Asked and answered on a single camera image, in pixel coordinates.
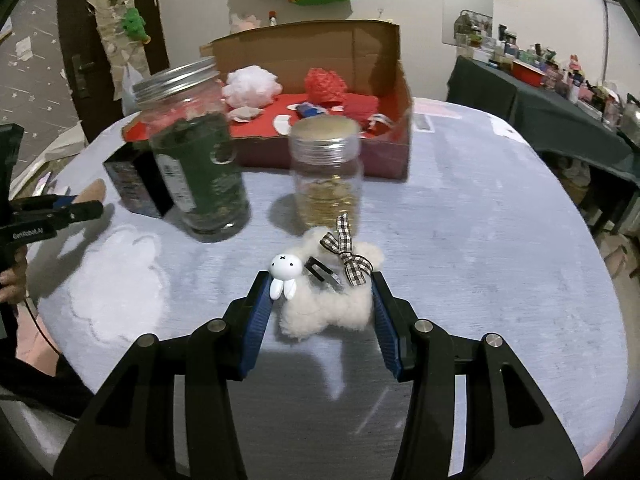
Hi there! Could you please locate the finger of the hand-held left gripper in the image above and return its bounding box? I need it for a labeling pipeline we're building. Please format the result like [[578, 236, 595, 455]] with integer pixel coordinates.
[[10, 195, 76, 213], [12, 201, 104, 229]]

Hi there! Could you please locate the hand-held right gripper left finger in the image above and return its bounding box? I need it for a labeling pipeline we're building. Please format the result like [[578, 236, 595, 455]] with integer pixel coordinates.
[[52, 270, 273, 480]]

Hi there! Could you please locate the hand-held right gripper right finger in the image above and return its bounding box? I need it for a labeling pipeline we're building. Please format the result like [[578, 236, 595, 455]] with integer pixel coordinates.
[[371, 271, 586, 480]]

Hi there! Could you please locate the cream fluffy rabbit bow clip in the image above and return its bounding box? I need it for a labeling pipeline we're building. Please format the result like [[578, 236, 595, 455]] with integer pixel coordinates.
[[269, 213, 383, 343]]

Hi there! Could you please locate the white fluffy cloud-shaped pad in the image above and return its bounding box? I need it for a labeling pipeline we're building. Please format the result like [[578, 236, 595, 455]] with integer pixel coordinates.
[[70, 225, 166, 346]]

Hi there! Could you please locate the beige fluffy piece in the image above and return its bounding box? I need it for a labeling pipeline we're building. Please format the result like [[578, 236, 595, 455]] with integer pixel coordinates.
[[229, 106, 266, 123]]

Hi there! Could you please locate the brown cardboard box red inside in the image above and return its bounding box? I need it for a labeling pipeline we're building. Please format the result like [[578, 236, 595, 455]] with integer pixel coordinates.
[[200, 20, 413, 181]]

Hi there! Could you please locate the person's left forearm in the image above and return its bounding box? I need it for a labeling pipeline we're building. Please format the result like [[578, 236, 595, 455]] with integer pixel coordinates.
[[0, 355, 96, 420]]

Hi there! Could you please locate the tan soft piece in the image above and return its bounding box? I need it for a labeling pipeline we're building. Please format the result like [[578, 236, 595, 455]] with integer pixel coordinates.
[[80, 179, 107, 205]]

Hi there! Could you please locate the person's left hand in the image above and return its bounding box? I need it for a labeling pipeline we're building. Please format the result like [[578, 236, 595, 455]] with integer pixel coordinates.
[[0, 250, 29, 306]]

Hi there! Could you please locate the small dark box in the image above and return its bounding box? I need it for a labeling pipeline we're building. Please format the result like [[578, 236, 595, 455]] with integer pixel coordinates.
[[102, 142, 173, 219]]

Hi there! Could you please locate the clear jar with green contents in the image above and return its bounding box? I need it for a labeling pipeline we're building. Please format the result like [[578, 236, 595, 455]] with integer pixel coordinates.
[[131, 56, 251, 243]]

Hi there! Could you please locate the clear jar with yellow capsules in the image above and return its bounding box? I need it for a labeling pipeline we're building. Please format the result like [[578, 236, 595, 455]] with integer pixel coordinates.
[[288, 116, 363, 233]]

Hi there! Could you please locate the dark brown door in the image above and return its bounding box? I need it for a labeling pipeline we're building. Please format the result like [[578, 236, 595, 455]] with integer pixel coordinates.
[[56, 0, 168, 146]]

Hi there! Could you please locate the beige door hanging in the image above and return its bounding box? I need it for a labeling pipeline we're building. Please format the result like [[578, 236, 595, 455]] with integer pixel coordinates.
[[86, 0, 151, 101]]

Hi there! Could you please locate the small green plush toy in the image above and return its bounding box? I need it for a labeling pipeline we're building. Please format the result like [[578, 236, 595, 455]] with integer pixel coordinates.
[[122, 7, 151, 43]]

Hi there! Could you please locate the white mesh pouf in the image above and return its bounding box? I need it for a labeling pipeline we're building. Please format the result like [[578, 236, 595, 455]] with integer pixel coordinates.
[[222, 66, 281, 108]]

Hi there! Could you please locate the red mesh pouf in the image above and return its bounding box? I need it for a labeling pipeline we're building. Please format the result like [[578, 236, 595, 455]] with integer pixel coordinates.
[[305, 67, 347, 106]]

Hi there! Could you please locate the pink plush toy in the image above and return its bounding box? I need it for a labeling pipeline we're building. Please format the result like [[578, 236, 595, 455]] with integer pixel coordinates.
[[229, 10, 262, 33]]

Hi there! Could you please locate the table with dark green cloth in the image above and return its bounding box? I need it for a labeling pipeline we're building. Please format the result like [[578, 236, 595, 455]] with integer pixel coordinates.
[[446, 55, 640, 233]]

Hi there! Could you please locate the red basin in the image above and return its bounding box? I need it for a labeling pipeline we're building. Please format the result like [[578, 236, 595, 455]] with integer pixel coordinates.
[[512, 59, 546, 86]]

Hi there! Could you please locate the row of bottles and jars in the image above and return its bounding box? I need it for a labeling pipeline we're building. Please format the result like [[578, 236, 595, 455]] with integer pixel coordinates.
[[454, 10, 626, 123]]

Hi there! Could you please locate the metal kettle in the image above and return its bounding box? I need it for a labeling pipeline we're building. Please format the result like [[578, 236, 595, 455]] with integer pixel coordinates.
[[620, 92, 640, 146]]

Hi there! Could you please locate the black cable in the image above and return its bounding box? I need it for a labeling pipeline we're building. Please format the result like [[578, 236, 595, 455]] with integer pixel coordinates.
[[20, 300, 61, 361]]

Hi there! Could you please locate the white wall board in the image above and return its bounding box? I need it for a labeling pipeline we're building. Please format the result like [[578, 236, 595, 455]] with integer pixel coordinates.
[[442, 0, 496, 46]]

